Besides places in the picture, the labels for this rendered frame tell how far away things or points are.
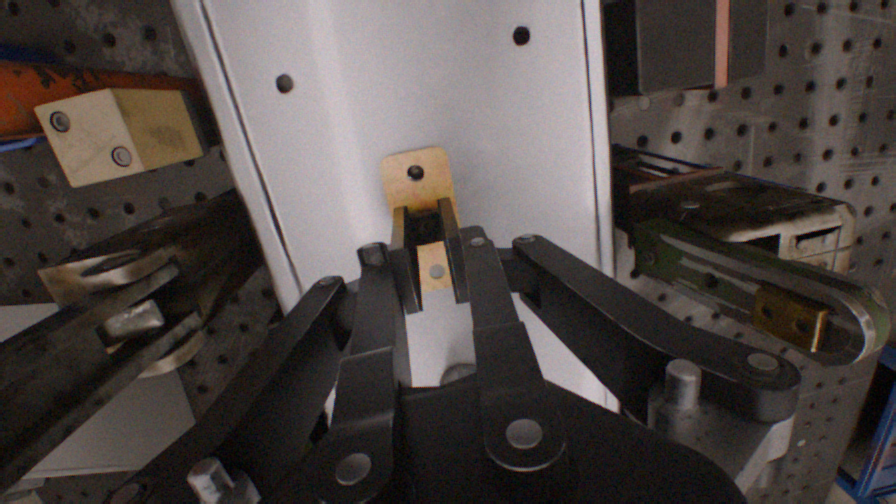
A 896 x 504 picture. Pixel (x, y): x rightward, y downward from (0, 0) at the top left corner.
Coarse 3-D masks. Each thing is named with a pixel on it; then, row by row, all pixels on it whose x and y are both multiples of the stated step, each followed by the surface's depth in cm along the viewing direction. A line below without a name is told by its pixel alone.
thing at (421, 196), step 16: (384, 160) 22; (400, 160) 22; (416, 160) 22; (432, 160) 22; (384, 176) 22; (400, 176) 22; (432, 176) 22; (448, 176) 22; (400, 192) 22; (416, 192) 22; (432, 192) 22; (448, 192) 22; (416, 208) 23; (432, 208) 23; (416, 224) 22; (416, 240) 22; (432, 240) 22; (432, 256) 24; (448, 272) 24; (432, 288) 24
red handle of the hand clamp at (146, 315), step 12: (144, 300) 18; (156, 300) 18; (120, 312) 17; (132, 312) 17; (144, 312) 18; (156, 312) 18; (108, 324) 17; (120, 324) 17; (132, 324) 18; (144, 324) 18; (156, 324) 18; (108, 336) 17; (120, 336) 17; (132, 336) 18; (144, 336) 18
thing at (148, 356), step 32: (128, 288) 17; (64, 320) 14; (96, 320) 15; (192, 320) 20; (0, 352) 13; (32, 352) 13; (64, 352) 15; (96, 352) 16; (128, 352) 17; (160, 352) 18; (0, 384) 12; (32, 384) 13; (64, 384) 14; (96, 384) 15; (128, 384) 16; (0, 416) 12; (32, 416) 13; (64, 416) 13; (0, 448) 12; (32, 448) 12; (0, 480) 11
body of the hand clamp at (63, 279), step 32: (224, 192) 37; (160, 224) 24; (192, 224) 23; (224, 224) 26; (96, 256) 19; (192, 256) 22; (224, 256) 25; (256, 256) 29; (64, 288) 19; (160, 288) 21; (192, 288) 21; (224, 288) 24
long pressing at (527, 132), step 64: (192, 0) 19; (256, 0) 20; (320, 0) 20; (384, 0) 20; (448, 0) 20; (512, 0) 21; (576, 0) 21; (192, 64) 20; (256, 64) 21; (320, 64) 21; (384, 64) 21; (448, 64) 21; (512, 64) 22; (576, 64) 22; (256, 128) 22; (320, 128) 22; (384, 128) 22; (448, 128) 23; (512, 128) 23; (576, 128) 23; (256, 192) 23; (320, 192) 23; (384, 192) 24; (512, 192) 24; (576, 192) 24; (320, 256) 25; (448, 320) 27; (576, 384) 30
